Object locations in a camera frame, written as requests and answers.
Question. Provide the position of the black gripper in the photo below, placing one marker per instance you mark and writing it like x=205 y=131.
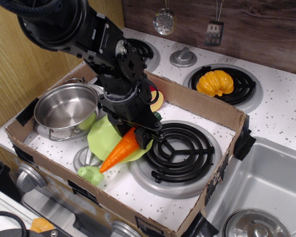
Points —
x=132 y=110

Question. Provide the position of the orange toy carrot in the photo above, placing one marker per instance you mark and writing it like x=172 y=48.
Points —
x=123 y=149

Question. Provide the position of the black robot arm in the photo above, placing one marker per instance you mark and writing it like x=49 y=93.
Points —
x=74 y=27

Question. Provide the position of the light green plastic plate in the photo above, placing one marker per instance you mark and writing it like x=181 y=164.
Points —
x=102 y=138

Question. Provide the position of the red halved toy fruit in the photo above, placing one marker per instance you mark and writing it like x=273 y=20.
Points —
x=158 y=98

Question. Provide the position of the small green toy piece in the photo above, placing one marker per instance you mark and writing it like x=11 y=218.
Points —
x=91 y=174

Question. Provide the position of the front right black burner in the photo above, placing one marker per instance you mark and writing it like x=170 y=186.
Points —
x=181 y=164

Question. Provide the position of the stainless steel pot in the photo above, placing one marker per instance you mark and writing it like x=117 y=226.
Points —
x=66 y=112

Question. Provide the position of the silver stove top knob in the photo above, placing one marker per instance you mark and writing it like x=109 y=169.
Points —
x=183 y=58

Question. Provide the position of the yellow toy pumpkin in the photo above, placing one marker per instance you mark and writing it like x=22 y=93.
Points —
x=215 y=83

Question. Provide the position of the silver front right knob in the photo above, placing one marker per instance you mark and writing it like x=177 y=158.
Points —
x=120 y=229

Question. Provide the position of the silver front left knob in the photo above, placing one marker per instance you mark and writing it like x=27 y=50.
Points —
x=29 y=179

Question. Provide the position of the hanging slotted metal spoon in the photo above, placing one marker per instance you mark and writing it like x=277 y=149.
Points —
x=165 y=21

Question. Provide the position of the back right black burner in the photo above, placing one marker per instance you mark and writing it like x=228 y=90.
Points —
x=247 y=94

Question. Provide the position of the hanging metal spatula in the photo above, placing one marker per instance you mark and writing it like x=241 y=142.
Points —
x=215 y=28

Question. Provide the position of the orange object bottom left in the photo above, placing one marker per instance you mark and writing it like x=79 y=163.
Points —
x=40 y=225

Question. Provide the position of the silver sink drain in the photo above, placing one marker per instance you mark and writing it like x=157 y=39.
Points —
x=250 y=222

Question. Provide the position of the grey toy sink basin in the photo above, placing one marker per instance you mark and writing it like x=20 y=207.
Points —
x=265 y=179

